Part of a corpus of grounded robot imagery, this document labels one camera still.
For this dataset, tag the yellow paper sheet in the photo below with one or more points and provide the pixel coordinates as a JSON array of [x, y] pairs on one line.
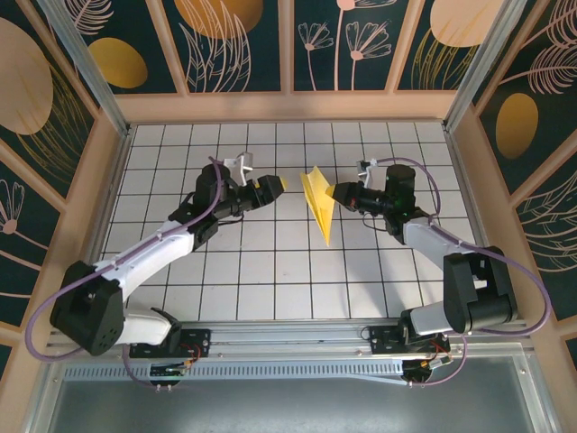
[[317, 198]]

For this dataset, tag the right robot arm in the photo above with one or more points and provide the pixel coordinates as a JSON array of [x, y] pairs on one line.
[[469, 288]]

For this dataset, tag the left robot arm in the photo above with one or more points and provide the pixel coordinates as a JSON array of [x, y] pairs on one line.
[[135, 270]]

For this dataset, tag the white grid mat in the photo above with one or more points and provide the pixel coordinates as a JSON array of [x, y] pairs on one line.
[[360, 149]]

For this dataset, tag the small controller circuit board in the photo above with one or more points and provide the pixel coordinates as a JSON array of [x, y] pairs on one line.
[[169, 371], [424, 366]]

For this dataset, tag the grey metal panel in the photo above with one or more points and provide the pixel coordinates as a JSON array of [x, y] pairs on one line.
[[288, 406]]

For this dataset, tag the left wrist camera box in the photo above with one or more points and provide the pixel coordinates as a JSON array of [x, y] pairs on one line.
[[239, 167]]

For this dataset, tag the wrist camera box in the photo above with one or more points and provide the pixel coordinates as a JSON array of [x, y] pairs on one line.
[[365, 171], [239, 167]]

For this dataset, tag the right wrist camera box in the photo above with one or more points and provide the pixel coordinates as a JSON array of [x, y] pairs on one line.
[[365, 171]]

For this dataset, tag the aluminium side rail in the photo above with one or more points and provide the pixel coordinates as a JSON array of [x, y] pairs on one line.
[[473, 203], [106, 203]]

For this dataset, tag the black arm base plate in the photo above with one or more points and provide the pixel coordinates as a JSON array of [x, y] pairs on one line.
[[198, 343], [383, 340]]

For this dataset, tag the aluminium frame post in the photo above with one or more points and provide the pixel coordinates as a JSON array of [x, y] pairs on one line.
[[90, 76], [478, 67]]

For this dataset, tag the aluminium mounting rail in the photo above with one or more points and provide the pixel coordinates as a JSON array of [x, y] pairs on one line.
[[288, 343]]

